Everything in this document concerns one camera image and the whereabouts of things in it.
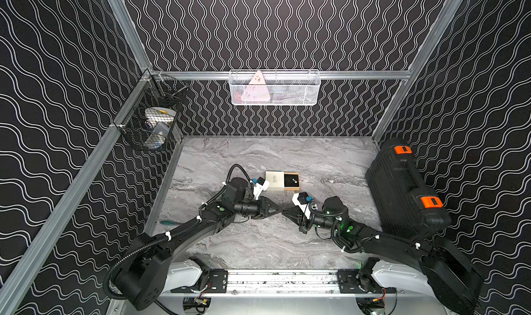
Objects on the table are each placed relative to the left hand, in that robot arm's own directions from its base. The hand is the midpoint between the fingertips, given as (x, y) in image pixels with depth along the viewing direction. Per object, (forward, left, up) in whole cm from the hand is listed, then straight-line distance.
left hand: (281, 209), depth 73 cm
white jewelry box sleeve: (+22, +2, -15) cm, 27 cm away
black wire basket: (+52, +60, +10) cm, 80 cm away
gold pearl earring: (+23, -7, -17) cm, 29 cm away
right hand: (+2, -1, -3) cm, 4 cm away
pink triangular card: (+48, +13, +16) cm, 52 cm away
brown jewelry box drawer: (+22, -4, -17) cm, 28 cm away
